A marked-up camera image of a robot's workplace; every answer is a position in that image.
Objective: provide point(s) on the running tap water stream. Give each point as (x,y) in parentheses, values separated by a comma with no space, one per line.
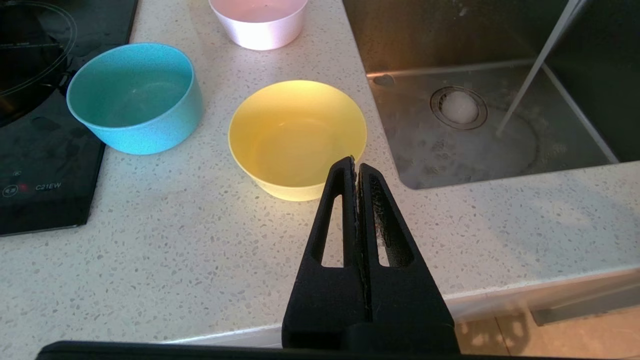
(540,55)

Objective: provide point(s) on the stainless steel sink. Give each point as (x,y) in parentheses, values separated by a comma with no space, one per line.
(450,155)

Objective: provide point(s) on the round metal sink drain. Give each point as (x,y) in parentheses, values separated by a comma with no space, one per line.
(459,107)

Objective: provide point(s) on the black glass cooktop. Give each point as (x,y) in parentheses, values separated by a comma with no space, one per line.
(50,175)

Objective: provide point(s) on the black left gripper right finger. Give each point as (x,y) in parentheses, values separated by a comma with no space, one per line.
(410,310)

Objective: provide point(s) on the white glossy base cabinet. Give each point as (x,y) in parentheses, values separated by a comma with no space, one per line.
(550,292)

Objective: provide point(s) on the blue plastic bowl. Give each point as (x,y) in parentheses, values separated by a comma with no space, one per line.
(135,100)

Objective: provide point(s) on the pink plastic bowl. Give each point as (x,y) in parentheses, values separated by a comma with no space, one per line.
(260,27)

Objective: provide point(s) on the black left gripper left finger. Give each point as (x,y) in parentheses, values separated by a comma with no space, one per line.
(325,310)

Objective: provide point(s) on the yellow plastic bowl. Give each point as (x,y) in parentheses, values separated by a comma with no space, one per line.
(295,135)

